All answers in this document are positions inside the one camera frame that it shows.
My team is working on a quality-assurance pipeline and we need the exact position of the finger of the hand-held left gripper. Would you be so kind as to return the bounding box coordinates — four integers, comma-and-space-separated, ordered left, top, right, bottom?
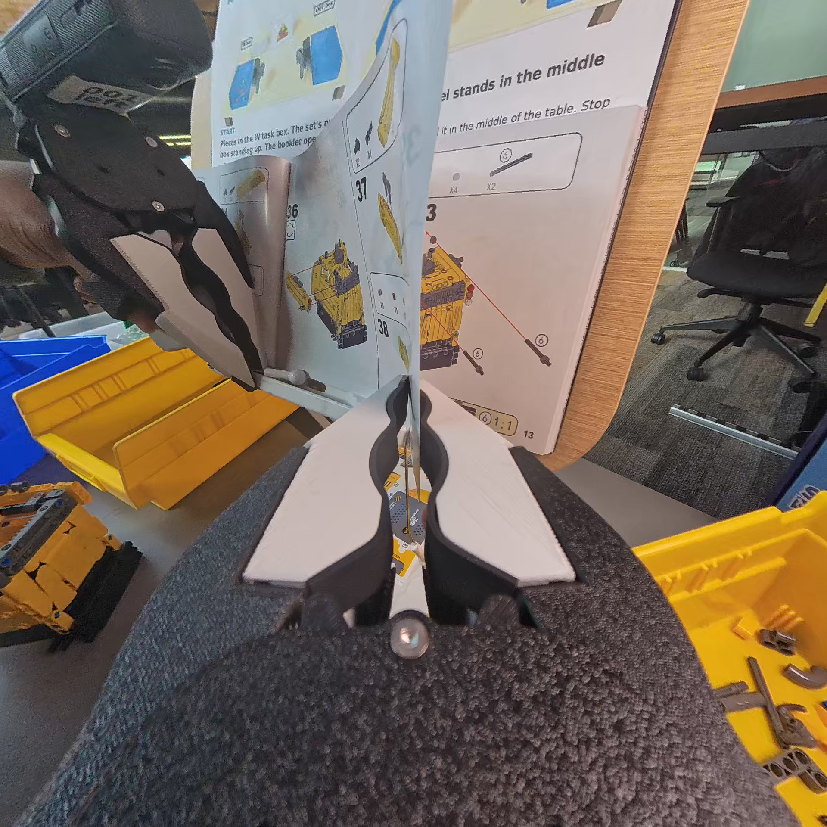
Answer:
110, 231, 261, 393
184, 223, 267, 377

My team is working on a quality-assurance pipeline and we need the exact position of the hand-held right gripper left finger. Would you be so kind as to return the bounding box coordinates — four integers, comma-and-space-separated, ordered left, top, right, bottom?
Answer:
241, 376, 414, 625

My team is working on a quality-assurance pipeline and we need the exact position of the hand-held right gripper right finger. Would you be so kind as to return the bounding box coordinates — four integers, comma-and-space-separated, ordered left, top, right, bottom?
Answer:
419, 381, 577, 622

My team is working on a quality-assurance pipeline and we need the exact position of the instruction booklet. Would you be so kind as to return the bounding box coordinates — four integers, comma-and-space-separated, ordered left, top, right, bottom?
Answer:
194, 0, 647, 456

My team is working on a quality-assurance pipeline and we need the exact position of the yellow lego vehicle model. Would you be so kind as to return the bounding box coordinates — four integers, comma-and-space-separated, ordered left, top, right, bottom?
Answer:
0, 481, 143, 650

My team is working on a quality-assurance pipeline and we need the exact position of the pile of grey lego parts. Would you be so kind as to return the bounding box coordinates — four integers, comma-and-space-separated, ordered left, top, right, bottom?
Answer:
714, 610, 827, 796

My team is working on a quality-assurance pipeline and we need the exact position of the person's left hand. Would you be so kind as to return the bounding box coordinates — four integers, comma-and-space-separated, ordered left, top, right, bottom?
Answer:
0, 173, 72, 285

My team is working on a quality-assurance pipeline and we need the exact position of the sticker sheet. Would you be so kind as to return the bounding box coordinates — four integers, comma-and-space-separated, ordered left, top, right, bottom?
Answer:
384, 446, 432, 579

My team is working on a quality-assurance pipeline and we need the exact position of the white book stand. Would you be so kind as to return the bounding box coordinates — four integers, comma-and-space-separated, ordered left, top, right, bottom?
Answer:
255, 371, 355, 422

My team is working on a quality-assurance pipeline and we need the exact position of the yellow storage bin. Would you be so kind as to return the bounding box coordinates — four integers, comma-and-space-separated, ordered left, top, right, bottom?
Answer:
632, 490, 827, 827
13, 336, 301, 511

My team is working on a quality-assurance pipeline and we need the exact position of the blue storage bin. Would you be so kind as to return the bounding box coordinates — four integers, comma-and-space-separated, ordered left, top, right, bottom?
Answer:
0, 335, 111, 485

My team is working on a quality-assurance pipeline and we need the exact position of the blue kit box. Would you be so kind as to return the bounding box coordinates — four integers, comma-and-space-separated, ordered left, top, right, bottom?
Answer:
772, 439, 827, 513

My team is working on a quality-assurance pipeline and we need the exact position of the black office chair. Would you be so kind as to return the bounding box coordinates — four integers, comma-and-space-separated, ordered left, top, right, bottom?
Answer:
651, 149, 827, 393

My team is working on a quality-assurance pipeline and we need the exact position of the printed task sheet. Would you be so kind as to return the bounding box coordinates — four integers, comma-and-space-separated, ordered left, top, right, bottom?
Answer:
210, 0, 679, 170

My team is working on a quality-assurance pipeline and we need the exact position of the metal rail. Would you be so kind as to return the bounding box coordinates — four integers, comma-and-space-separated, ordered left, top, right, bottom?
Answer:
668, 404, 803, 461

